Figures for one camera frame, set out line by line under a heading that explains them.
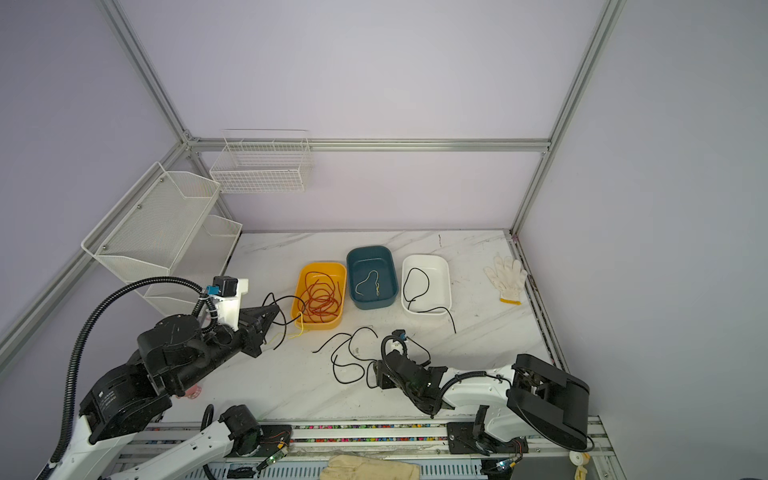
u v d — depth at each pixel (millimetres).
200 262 980
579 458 699
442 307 886
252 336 491
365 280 1041
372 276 1063
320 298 992
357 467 701
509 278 1071
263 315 569
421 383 647
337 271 1042
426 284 1012
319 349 886
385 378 654
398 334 764
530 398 431
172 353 395
